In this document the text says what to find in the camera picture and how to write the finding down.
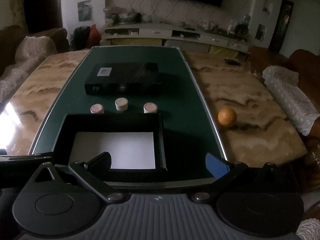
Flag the red bag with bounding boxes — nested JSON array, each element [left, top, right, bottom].
[[87, 24, 101, 48]]

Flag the white tv cabinet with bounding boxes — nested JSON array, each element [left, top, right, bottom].
[[100, 21, 250, 54]]

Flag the black box lid white label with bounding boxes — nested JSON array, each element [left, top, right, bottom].
[[84, 62, 160, 97]]

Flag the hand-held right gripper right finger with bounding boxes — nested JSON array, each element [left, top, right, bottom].
[[192, 153, 302, 203]]

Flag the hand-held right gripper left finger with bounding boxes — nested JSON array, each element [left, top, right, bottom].
[[25, 152, 126, 203]]

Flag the green desk mat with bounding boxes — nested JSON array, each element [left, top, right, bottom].
[[31, 46, 228, 183]]

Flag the black box white lining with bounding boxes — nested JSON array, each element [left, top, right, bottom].
[[53, 114, 168, 178]]

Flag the small white jar pink lid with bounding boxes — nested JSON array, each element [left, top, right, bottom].
[[90, 104, 104, 115], [143, 102, 158, 114]]

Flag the marble desktop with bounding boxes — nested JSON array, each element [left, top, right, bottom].
[[0, 49, 308, 170]]

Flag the orange fruit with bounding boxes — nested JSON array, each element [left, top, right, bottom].
[[218, 108, 237, 126]]

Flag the small white jar cream lid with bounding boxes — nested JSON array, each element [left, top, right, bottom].
[[115, 98, 129, 111]]

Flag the wall photo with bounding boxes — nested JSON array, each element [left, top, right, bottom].
[[77, 0, 92, 22], [255, 24, 266, 42]]

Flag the black bag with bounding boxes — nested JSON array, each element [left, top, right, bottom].
[[70, 26, 90, 52]]

